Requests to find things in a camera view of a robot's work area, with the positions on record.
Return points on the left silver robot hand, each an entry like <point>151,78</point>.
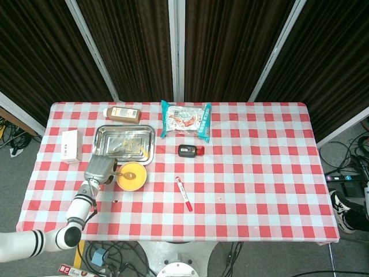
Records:
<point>98,168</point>

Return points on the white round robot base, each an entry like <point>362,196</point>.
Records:
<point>176,259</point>

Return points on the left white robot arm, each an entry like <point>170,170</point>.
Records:
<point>78,207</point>

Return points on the yellow bowl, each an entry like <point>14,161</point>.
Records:
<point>135,184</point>

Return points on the rectangular steel tray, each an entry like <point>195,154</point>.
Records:
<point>124,144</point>

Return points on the white cardboard box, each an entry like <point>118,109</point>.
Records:
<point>70,145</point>

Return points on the brown liquid plastic bottle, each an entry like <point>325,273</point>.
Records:
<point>124,115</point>

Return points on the small blue box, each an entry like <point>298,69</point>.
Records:
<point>99,257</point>

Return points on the red and white marker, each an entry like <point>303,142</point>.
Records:
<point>183,193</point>

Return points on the black ink bottle red cap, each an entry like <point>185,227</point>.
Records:
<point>186,151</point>

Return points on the teal snack bag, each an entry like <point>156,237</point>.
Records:
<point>186,119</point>

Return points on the red and white flat package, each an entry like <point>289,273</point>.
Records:
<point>75,271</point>

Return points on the dark brown curtain panel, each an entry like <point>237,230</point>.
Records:
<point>331,63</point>
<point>129,49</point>
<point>227,49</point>
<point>37,57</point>

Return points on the red white checkered tablecloth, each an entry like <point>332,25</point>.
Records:
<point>245,187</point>

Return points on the black power strip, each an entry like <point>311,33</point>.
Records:
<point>341,177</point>

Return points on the black and white sneaker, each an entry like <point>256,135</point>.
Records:
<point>341,210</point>

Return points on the white partition post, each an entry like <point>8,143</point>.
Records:
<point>343,128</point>
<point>92,49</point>
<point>278,49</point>
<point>176,49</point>
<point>20,114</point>

